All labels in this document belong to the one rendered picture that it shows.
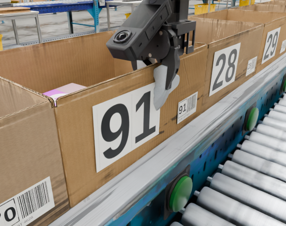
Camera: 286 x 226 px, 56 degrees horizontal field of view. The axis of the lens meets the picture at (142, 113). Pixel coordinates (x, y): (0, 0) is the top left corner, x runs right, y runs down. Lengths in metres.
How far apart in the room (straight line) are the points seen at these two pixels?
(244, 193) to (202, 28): 0.62
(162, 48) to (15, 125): 0.24
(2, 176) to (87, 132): 0.12
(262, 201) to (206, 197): 0.12
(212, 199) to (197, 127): 0.16
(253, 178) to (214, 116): 0.18
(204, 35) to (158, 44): 0.64
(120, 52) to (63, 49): 0.32
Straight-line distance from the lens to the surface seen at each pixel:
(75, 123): 0.36
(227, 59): 0.73
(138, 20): 0.40
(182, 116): 0.58
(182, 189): 0.51
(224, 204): 0.63
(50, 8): 5.38
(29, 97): 0.37
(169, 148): 0.51
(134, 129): 0.45
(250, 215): 0.62
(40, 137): 0.33
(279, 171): 0.77
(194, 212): 0.60
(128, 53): 0.37
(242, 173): 0.73
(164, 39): 0.42
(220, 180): 0.68
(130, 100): 0.42
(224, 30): 1.02
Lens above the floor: 1.17
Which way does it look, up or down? 26 degrees down
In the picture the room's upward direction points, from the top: straight up
